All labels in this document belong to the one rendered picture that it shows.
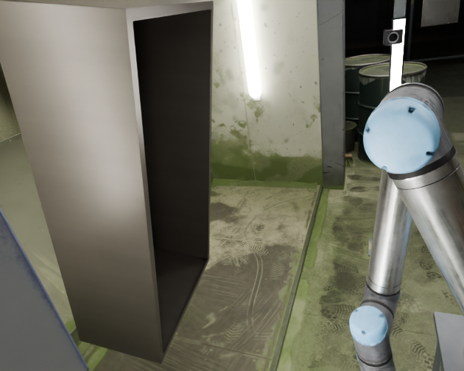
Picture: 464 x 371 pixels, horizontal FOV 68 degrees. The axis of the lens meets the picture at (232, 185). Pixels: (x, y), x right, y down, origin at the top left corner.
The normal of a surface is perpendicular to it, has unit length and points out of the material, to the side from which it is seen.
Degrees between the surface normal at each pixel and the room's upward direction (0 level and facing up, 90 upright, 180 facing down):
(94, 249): 90
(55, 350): 90
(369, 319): 11
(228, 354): 0
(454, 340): 0
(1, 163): 57
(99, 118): 90
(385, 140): 83
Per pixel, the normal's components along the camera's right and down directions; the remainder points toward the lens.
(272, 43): -0.34, 0.48
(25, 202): 0.69, -0.45
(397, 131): -0.58, 0.35
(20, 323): 0.93, 0.04
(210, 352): -0.15, -0.88
